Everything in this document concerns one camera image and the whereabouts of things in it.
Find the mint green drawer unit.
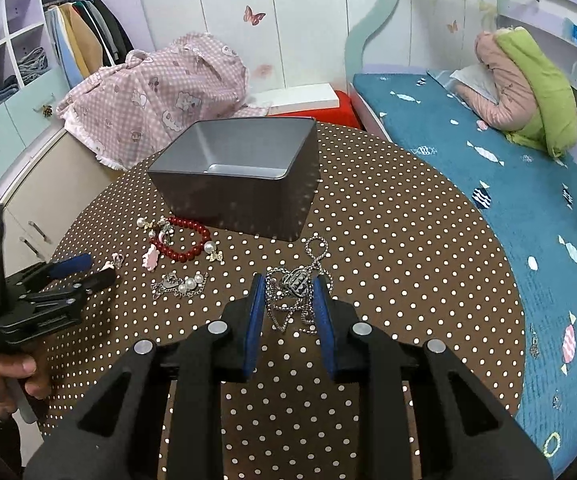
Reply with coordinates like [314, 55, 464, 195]
[0, 67, 72, 192]

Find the beige cabinet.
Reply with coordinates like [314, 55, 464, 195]
[2, 127, 120, 267]

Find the teal curved headboard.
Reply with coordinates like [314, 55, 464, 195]
[343, 0, 415, 107]

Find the white pillow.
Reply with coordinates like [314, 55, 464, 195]
[447, 63, 500, 107]

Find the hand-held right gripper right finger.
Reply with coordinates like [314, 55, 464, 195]
[311, 276, 554, 480]

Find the white flat box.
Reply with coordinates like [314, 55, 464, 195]
[250, 83, 342, 119]

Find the green blanket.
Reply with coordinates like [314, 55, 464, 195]
[495, 26, 577, 159]

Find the pearl gold earring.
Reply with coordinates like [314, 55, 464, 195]
[135, 215, 169, 234]

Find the silver pearl chain bracelet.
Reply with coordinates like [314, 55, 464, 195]
[150, 270, 210, 302]

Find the silver chain necklace with pendant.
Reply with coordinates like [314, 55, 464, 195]
[265, 236, 337, 336]

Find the row of hanging clothes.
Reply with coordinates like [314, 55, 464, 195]
[43, 0, 135, 89]

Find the lilac cubby shelf unit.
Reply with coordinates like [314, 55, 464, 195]
[0, 0, 100, 133]

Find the teal printed bed sheet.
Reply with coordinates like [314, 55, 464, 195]
[350, 67, 577, 477]

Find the lilac wall shelf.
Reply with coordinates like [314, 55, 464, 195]
[488, 0, 577, 128]

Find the pink checked cloth cover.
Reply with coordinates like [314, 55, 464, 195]
[55, 32, 270, 171]

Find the red box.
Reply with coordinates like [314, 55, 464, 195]
[268, 89, 365, 131]

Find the brown polka dot tablecloth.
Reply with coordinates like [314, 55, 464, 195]
[35, 119, 527, 480]

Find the pink pillow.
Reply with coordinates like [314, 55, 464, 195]
[454, 29, 536, 132]

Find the grey rectangular box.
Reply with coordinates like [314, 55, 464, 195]
[146, 116, 321, 241]

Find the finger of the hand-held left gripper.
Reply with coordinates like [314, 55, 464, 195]
[8, 253, 94, 288]
[43, 270, 119, 297]

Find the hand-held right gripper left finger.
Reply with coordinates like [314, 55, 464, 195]
[22, 274, 269, 480]

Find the red bead bracelet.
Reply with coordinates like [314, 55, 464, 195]
[149, 215, 213, 265]

